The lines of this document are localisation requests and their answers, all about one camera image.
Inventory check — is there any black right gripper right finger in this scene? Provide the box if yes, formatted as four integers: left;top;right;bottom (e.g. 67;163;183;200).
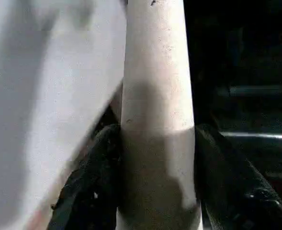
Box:
194;124;282;230

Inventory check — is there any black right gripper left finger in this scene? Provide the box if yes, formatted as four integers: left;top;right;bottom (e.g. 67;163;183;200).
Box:
47;124;124;230

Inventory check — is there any white plastic table leg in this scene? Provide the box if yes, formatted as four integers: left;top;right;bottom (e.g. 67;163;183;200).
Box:
116;0;203;230

